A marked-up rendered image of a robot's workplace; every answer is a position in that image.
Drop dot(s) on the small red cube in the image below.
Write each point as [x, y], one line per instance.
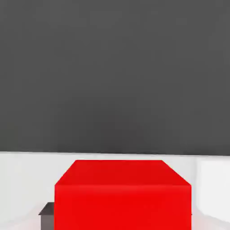
[122, 201]

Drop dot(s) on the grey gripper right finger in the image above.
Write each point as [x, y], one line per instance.
[195, 223]

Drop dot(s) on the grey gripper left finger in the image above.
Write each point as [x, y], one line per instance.
[47, 217]

